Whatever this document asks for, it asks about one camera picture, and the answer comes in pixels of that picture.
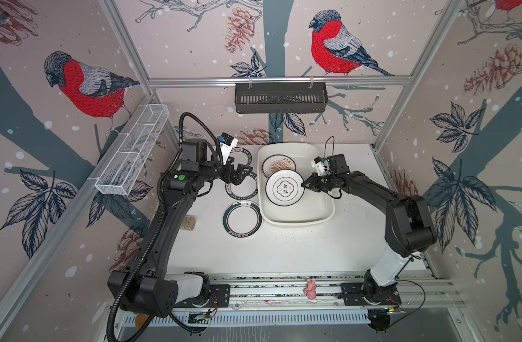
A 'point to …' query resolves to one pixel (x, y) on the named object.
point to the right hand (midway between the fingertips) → (303, 181)
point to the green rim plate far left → (241, 157)
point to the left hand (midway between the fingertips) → (244, 159)
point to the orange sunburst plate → (277, 162)
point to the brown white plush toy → (140, 320)
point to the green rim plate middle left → (246, 189)
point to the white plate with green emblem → (284, 187)
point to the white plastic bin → (314, 208)
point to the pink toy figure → (311, 288)
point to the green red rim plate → (242, 219)
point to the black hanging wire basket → (280, 97)
